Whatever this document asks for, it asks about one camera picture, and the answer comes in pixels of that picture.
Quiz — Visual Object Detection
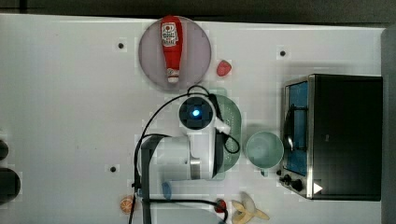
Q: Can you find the green plastic strainer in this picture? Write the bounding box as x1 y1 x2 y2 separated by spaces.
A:
209 89 243 180

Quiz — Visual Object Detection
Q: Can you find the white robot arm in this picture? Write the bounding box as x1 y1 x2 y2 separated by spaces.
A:
134 93 230 224

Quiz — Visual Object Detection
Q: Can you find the red toy strawberry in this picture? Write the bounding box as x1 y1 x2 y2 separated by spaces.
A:
217 60 232 77

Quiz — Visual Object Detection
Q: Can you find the grey round plate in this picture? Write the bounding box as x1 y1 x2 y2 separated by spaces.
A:
138 17 211 91

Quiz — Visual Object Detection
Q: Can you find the green plastic cup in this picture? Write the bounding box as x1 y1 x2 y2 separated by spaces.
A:
245 131 284 177

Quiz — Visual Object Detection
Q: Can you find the blue plastic cup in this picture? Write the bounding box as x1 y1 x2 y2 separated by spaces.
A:
162 182 172 200

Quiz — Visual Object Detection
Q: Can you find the red ketchup bottle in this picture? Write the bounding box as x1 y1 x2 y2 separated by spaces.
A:
160 16 184 83

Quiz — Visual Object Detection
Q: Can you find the toy banana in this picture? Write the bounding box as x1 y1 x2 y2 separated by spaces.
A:
232 191 270 224

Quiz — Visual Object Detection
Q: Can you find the toy orange slice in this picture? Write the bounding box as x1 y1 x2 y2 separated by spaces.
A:
120 195 134 214

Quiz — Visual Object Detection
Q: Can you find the black toaster oven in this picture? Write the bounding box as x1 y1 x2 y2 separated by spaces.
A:
276 74 383 202

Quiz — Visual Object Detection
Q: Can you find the dark round container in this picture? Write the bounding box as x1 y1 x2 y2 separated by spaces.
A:
0 140 9 161

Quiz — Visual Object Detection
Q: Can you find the black round container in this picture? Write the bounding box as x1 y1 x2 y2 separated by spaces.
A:
0 167 21 204

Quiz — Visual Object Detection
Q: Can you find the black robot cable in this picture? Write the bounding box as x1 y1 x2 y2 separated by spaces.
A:
127 84 241 224

